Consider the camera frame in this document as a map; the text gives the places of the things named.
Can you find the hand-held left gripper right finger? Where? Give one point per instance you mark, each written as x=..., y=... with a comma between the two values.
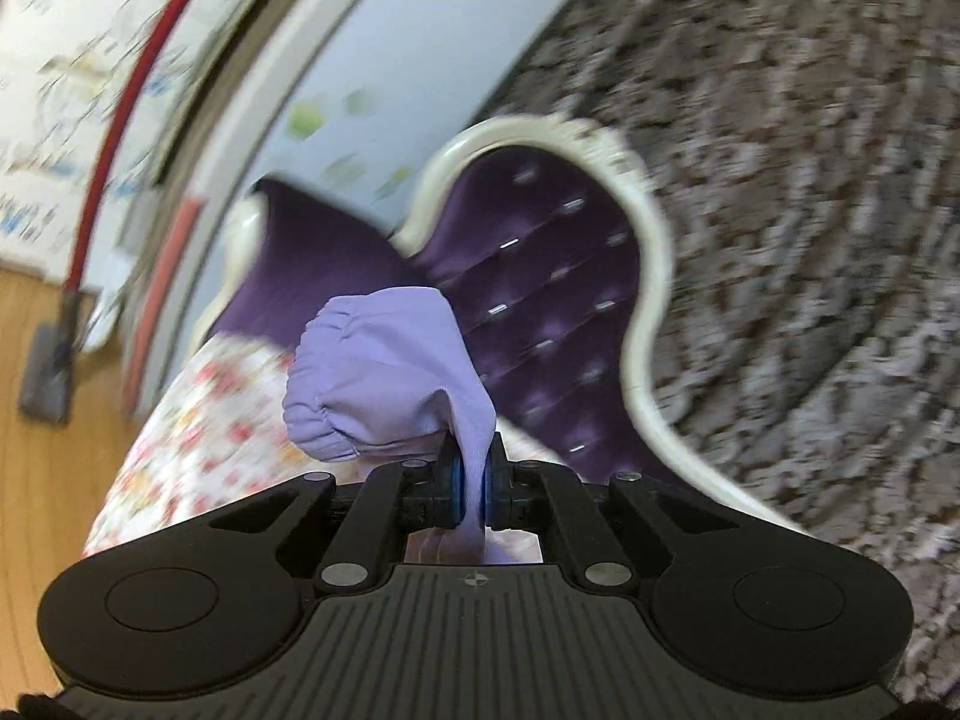
x=491, y=493

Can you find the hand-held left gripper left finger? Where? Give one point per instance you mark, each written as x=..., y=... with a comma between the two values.
x=451, y=491

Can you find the lilac small garment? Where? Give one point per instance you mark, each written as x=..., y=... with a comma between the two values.
x=375, y=367

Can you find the purple tufted cream-framed headboard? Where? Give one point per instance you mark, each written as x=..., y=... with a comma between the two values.
x=555, y=300

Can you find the floral bed sheet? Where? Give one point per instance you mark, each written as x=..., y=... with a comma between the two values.
x=202, y=435

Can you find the purple pillow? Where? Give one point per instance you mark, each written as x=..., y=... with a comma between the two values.
x=315, y=270

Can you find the white printed wall poster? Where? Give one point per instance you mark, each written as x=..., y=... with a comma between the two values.
x=52, y=90

